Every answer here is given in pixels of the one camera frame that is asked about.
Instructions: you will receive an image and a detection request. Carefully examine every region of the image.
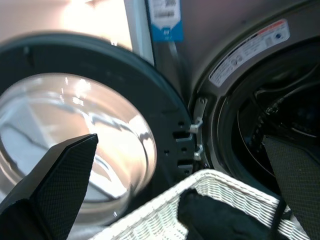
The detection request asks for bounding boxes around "black cloth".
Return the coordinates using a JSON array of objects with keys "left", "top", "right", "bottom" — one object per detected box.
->
[{"left": 176, "top": 188, "right": 293, "bottom": 240}]

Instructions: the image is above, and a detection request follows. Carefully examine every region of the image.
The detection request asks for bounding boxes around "pale woven basket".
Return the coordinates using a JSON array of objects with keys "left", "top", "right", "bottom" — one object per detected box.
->
[{"left": 87, "top": 168, "right": 311, "bottom": 240}]

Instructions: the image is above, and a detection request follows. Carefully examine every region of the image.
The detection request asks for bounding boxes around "grey washing machine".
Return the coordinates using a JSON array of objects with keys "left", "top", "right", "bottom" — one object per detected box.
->
[{"left": 144, "top": 0, "right": 320, "bottom": 198}]

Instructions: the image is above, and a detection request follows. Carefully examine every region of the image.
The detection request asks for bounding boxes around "round glass washer door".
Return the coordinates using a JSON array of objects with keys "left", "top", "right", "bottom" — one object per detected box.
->
[{"left": 0, "top": 33, "right": 193, "bottom": 226}]

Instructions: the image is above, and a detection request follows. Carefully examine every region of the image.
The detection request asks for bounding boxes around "metal door hinge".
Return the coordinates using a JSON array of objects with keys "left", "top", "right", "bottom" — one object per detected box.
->
[{"left": 188, "top": 96, "right": 208, "bottom": 161}]

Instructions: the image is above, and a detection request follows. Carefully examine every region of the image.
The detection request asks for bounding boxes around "white warning label sticker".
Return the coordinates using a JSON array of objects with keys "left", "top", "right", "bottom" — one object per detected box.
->
[{"left": 208, "top": 18, "right": 291, "bottom": 88}]

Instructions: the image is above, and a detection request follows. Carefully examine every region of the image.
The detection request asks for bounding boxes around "grey vertical panel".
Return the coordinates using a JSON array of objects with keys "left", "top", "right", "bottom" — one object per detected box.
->
[{"left": 122, "top": 0, "right": 156, "bottom": 68}]

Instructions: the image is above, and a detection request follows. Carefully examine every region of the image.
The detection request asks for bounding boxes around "blue white washer sticker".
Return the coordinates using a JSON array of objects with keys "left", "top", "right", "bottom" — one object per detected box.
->
[{"left": 146, "top": 0, "right": 185, "bottom": 43}]

